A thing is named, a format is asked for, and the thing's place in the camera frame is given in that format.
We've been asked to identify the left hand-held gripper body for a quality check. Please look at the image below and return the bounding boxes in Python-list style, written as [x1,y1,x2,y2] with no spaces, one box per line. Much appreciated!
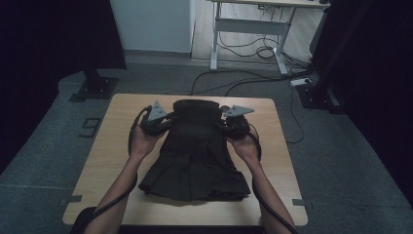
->
[138,100,170,137]

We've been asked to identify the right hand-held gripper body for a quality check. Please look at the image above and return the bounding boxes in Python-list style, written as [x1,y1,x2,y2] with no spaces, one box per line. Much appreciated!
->
[220,104,256,140]

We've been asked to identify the black pleated skirt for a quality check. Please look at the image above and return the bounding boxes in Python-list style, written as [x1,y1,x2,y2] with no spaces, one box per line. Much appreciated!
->
[137,98,252,203]

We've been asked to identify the person's left hand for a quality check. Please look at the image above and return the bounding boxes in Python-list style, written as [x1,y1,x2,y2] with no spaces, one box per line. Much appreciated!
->
[129,125,168,161]

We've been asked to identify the person's right hand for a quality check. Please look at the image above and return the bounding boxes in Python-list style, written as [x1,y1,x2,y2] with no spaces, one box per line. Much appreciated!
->
[226,127,263,166]

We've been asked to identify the white power strip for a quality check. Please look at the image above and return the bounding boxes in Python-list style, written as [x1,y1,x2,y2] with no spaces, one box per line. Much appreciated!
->
[289,77,313,88]

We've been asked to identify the grey floor tape strip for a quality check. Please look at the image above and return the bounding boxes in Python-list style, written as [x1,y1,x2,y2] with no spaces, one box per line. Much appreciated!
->
[291,198,315,210]
[58,194,84,208]

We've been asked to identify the black curtain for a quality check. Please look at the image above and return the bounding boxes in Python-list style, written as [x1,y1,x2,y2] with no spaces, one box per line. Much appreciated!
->
[0,0,128,176]
[309,0,413,209]

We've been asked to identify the long black floor cable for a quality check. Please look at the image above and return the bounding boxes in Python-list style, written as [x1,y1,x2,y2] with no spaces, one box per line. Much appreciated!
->
[190,69,315,97]

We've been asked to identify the thin black floor cable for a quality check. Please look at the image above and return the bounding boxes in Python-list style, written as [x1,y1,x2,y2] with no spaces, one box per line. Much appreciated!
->
[285,87,306,144]

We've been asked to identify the black stand with base plate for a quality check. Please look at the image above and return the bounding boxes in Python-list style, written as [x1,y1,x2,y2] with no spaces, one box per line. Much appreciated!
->
[67,62,120,103]
[296,0,347,115]

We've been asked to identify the coiled black cables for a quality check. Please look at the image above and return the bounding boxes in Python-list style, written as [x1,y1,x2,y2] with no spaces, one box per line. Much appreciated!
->
[217,30,313,67]

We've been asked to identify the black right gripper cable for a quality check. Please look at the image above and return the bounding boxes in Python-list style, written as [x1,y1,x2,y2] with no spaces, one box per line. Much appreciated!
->
[246,122,300,234]

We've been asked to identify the white desk frame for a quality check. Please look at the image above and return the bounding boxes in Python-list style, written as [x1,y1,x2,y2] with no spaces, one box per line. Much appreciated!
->
[207,0,331,76]

